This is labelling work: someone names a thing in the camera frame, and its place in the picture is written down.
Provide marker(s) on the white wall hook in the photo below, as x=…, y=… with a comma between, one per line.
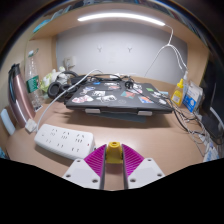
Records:
x=100, y=49
x=129, y=50

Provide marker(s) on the white power adapter block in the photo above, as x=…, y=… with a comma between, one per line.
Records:
x=30, y=125

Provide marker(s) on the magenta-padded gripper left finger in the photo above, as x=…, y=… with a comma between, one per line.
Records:
x=81, y=173

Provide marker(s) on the white LED light bar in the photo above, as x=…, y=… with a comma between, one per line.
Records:
x=120, y=16

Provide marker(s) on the white wall outlet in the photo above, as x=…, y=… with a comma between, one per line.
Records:
x=70, y=62

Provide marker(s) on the grey laptop stand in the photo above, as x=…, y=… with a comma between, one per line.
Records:
x=93, y=111

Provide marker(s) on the white power strip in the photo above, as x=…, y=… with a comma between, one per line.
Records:
x=63, y=140

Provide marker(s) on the white green plush toy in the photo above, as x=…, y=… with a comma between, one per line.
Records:
x=53, y=78

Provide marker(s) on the black monitor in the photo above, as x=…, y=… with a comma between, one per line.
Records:
x=213, y=100

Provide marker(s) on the blue white box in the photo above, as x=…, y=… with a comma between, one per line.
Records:
x=192, y=98

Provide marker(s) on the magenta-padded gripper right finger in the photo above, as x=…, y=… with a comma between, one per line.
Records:
x=145, y=171

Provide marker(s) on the sticker-covered dark laptop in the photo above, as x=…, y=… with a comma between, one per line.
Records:
x=116, y=100

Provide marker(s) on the pink thermos flask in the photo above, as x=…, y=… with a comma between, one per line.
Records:
x=20, y=100

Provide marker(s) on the small yellow bottle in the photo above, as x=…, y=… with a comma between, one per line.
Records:
x=177, y=96

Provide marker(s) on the black headphones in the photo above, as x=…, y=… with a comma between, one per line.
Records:
x=53, y=90

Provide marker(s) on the clear green-label water bottle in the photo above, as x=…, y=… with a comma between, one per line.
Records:
x=33, y=85

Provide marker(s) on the white cylinder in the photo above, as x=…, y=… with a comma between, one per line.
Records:
x=6, y=121

